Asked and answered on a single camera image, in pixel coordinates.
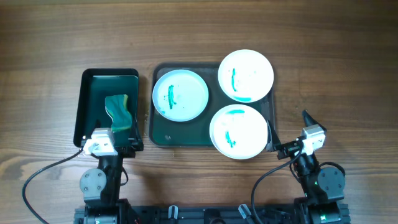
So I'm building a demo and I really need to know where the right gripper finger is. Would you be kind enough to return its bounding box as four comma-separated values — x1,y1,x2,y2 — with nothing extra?
266,120,281,152
302,110,326,131

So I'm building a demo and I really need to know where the green yellow sponge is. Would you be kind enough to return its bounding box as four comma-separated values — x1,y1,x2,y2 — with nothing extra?
105,95,132,133

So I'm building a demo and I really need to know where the white plate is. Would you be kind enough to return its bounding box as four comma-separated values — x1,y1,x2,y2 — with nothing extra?
152,69,209,122
218,49,274,103
209,104,269,160

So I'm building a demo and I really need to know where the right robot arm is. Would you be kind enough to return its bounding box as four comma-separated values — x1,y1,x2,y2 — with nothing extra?
270,110,351,224

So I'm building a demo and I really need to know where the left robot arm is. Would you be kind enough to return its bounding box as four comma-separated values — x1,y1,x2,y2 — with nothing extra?
74,121,143,224

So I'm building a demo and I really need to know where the large dark serving tray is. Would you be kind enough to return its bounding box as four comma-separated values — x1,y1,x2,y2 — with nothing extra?
148,62,276,148

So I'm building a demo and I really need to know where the small black water tray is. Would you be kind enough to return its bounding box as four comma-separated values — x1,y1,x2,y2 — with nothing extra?
73,68,139,148

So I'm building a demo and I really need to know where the right black cable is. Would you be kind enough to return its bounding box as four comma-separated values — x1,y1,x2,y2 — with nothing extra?
250,148,304,224

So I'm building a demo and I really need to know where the black cable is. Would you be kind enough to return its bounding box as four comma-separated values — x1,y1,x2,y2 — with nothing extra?
22,148,84,224
250,148,304,224

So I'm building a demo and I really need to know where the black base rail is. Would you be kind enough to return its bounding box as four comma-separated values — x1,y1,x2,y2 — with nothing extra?
73,203,351,224

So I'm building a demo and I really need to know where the left black cable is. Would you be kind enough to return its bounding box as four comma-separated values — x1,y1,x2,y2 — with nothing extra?
22,148,84,224

